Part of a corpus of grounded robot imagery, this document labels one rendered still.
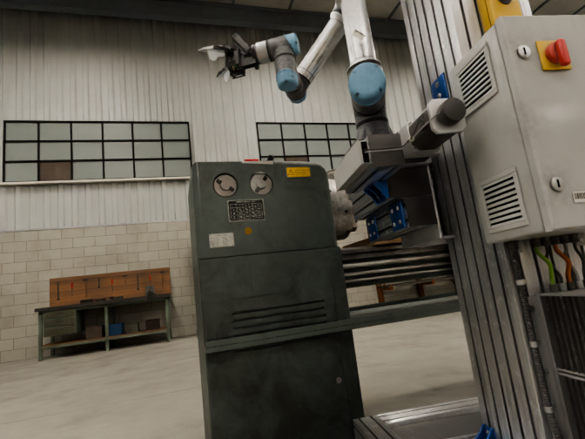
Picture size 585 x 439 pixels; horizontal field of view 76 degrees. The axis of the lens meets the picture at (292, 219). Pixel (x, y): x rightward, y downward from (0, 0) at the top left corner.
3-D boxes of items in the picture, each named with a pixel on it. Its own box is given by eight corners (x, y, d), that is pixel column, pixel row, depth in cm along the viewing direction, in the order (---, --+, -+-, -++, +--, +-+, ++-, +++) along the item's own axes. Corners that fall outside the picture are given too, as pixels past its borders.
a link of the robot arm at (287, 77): (303, 94, 138) (299, 67, 140) (296, 78, 127) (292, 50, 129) (283, 98, 140) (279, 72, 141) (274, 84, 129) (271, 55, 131)
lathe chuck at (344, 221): (343, 226, 172) (327, 167, 184) (321, 250, 199) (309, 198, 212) (360, 224, 175) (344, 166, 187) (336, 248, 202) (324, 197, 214)
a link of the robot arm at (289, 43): (297, 48, 129) (294, 26, 130) (266, 56, 131) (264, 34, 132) (302, 61, 136) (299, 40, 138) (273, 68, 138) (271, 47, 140)
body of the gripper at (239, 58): (223, 66, 134) (254, 58, 131) (222, 47, 137) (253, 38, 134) (231, 80, 141) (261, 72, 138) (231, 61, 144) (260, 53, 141)
